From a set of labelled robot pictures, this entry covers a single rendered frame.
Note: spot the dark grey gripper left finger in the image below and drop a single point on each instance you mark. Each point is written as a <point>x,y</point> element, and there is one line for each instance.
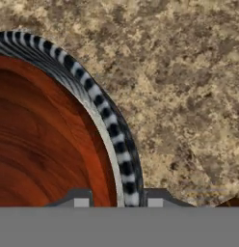
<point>80,197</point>

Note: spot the brown bowl with checkered rim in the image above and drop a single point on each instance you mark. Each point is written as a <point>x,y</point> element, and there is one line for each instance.
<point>44,135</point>

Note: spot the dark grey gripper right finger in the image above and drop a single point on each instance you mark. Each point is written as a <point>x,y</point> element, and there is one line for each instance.
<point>156,197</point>

